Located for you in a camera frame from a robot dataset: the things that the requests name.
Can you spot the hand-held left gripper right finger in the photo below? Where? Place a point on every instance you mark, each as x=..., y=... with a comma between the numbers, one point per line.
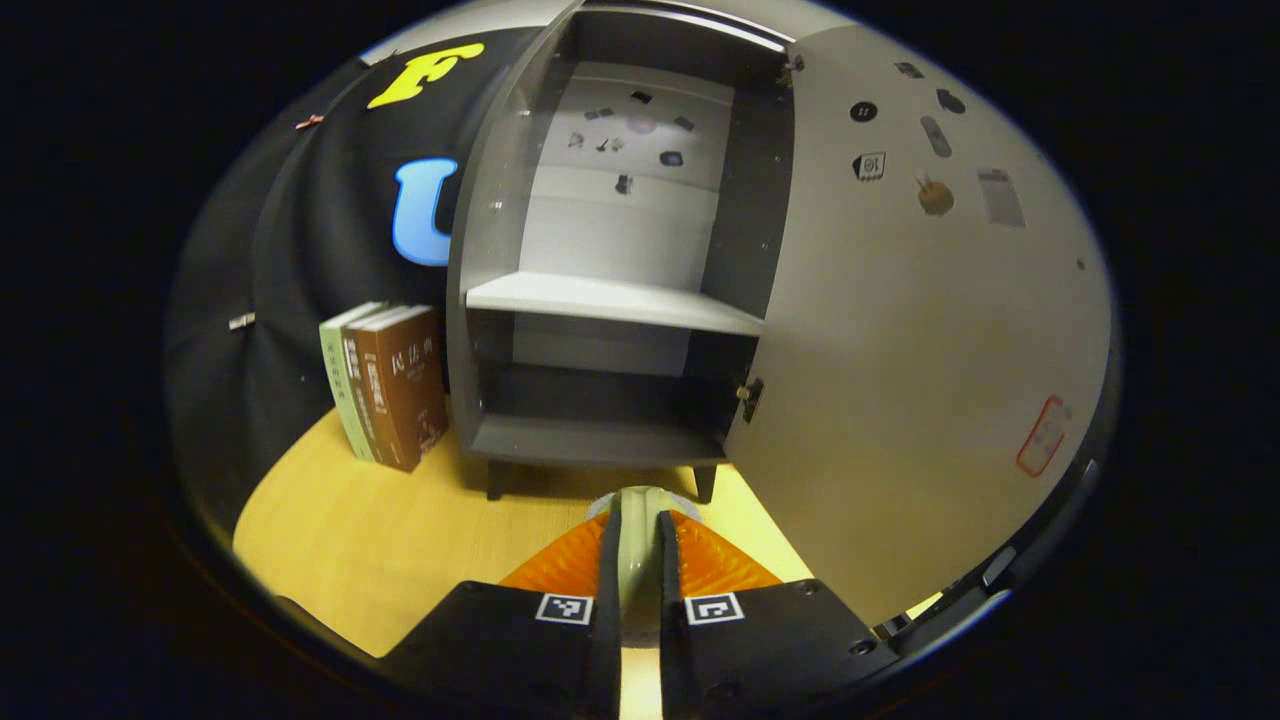
x=672, y=660

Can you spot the red clip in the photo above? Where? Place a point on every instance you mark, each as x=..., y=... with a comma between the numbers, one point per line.
x=310, y=122

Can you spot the white clip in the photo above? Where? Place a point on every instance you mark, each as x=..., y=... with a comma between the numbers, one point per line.
x=241, y=321

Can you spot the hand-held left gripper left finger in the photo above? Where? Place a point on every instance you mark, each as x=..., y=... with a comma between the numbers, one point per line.
x=608, y=650

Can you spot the green white book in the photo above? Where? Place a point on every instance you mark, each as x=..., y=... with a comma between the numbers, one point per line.
x=340, y=390

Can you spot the beige cabinet door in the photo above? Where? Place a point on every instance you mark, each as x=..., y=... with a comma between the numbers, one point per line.
x=900, y=350

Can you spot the dark grey cabinet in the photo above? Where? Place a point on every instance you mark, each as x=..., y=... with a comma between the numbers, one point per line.
x=600, y=440

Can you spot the black backdrop cloth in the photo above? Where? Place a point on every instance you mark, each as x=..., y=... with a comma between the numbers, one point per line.
x=300, y=230

